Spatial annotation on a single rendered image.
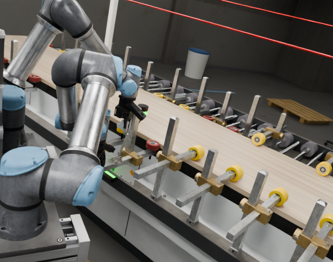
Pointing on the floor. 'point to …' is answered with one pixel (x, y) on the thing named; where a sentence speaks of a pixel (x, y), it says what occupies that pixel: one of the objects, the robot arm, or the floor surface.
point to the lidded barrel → (196, 63)
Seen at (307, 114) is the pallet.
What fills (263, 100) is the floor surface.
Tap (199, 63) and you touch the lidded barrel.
